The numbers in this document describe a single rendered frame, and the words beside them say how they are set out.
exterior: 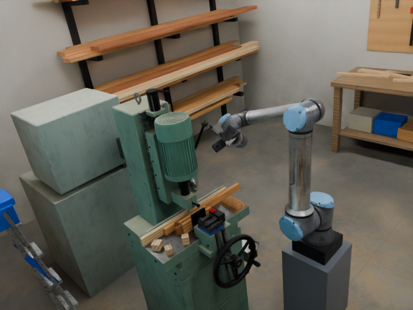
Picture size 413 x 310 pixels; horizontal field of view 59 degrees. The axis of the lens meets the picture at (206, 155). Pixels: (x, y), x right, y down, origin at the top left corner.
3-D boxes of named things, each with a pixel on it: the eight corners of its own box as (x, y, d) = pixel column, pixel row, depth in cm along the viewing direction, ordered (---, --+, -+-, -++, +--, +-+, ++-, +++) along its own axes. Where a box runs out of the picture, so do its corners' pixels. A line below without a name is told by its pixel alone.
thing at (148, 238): (143, 246, 185) (141, 239, 182) (141, 245, 186) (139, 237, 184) (227, 194, 217) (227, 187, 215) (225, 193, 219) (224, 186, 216)
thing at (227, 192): (166, 235, 190) (165, 230, 188) (163, 234, 192) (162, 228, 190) (239, 189, 221) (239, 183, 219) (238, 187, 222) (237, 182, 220)
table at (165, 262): (176, 283, 168) (174, 274, 165) (141, 253, 190) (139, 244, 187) (262, 220, 201) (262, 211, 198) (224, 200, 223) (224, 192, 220)
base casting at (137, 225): (181, 283, 185) (179, 270, 181) (125, 235, 226) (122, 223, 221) (242, 238, 209) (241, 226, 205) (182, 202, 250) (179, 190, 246)
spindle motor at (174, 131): (178, 186, 176) (167, 128, 161) (158, 175, 188) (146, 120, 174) (205, 171, 185) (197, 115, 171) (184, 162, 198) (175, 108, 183)
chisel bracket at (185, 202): (188, 213, 191) (186, 200, 187) (173, 203, 201) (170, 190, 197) (199, 206, 195) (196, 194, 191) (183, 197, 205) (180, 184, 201)
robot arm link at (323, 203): (337, 222, 208) (340, 196, 200) (319, 235, 199) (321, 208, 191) (315, 210, 219) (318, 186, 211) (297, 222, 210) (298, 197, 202)
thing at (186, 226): (184, 234, 189) (182, 224, 186) (182, 233, 190) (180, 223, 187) (212, 216, 200) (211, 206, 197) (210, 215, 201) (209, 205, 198)
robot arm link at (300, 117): (319, 234, 198) (325, 101, 168) (298, 248, 189) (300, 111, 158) (297, 222, 210) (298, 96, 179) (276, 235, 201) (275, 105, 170)
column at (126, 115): (158, 230, 211) (131, 115, 178) (137, 215, 227) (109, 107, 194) (187, 211, 223) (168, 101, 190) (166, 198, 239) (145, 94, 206)
